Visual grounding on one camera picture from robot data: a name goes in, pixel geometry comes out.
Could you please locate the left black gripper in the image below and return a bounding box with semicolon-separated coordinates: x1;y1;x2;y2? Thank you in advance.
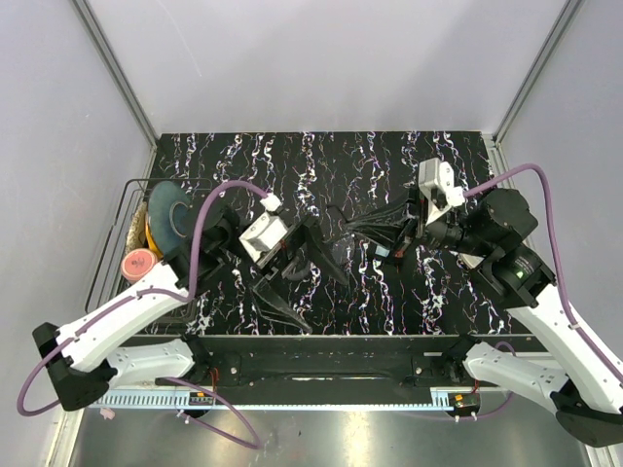
221;214;349;331

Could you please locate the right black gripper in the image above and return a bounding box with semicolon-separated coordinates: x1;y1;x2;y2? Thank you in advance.
345;181;495;257

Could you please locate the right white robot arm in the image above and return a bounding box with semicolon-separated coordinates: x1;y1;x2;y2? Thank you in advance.
347;189;622;448

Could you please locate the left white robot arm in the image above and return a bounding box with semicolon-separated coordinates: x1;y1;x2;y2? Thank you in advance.
33;203;348;412

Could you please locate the blue ceramic plate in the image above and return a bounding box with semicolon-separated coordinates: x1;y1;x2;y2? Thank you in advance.
147;181;191;255

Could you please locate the yellow plate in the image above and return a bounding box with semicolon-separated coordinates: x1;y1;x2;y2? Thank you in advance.
145;219;164;260

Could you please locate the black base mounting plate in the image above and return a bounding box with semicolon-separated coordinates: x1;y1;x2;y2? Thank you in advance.
181;336;479;388

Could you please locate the pink patterned cup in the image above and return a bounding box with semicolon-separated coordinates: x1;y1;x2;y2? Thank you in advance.
121;248;159;284

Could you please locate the woven beige plate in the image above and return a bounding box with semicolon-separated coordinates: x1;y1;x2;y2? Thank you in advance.
125;201;147;255

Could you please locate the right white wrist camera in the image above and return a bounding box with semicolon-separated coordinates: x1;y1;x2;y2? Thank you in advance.
418;158;465;226

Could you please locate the black wire dish rack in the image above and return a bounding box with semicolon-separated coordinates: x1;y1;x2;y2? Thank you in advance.
84;177;212;325

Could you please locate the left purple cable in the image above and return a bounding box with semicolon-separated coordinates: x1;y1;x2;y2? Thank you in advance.
17;180;270;449

